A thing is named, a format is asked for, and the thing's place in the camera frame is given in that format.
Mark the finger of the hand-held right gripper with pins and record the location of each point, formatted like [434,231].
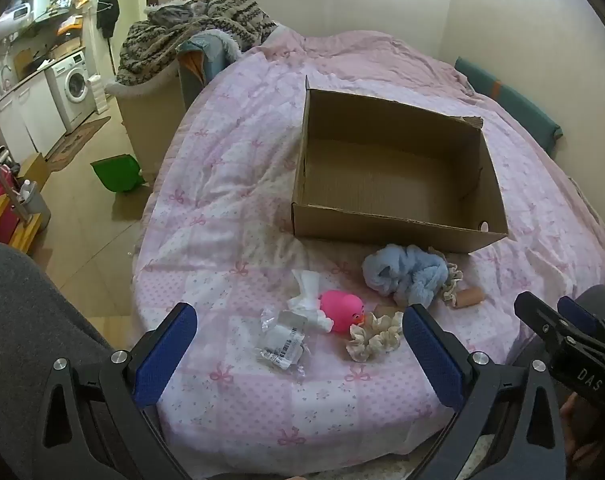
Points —
[577,311]
[539,317]

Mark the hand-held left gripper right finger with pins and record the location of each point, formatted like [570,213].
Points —
[435,355]

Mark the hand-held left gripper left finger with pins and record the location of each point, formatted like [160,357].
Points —
[165,355]

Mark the light blue fluffy garment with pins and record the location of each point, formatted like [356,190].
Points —
[402,275]

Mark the pink rubber duck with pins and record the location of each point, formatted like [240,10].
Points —
[340,310]

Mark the white doll legs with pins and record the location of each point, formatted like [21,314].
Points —
[324,321]

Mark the brown cardboard box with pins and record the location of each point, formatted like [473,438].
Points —
[382,175]

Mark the person's right hand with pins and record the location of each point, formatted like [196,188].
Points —
[572,425]

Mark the cream frilly scrunchie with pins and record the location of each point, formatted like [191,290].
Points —
[377,335]

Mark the brown cardboard tube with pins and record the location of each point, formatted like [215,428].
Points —
[470,297]

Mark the striped frilly scrunchie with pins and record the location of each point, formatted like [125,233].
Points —
[452,285]

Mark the clear plastic packet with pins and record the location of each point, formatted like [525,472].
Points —
[282,342]

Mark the person's grey trouser leg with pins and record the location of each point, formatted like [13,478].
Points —
[27,320]

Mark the pink bow print quilt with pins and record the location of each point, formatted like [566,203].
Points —
[232,185]

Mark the green dustpan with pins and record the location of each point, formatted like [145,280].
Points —
[115,172]

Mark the grey bucket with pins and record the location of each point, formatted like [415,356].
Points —
[35,210]

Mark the teal headboard cushion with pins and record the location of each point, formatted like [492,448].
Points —
[512,100]

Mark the small brown floor box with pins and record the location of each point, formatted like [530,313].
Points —
[35,170]

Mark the patterned floor rug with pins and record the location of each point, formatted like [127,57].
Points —
[77,140]

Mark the beige armchair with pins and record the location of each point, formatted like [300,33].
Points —
[147,120]

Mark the white kitchen cabinet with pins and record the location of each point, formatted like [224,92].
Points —
[27,110]

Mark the white washing machine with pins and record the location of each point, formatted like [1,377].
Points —
[75,85]

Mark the patterned knit blanket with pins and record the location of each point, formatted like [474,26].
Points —
[182,35]

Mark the orange bag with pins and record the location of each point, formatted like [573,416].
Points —
[70,24]

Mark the black hanging garment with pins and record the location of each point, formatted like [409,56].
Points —
[107,15]

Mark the white kitchen appliance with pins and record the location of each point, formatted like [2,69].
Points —
[18,11]

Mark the white water heater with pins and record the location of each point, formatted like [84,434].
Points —
[41,1]

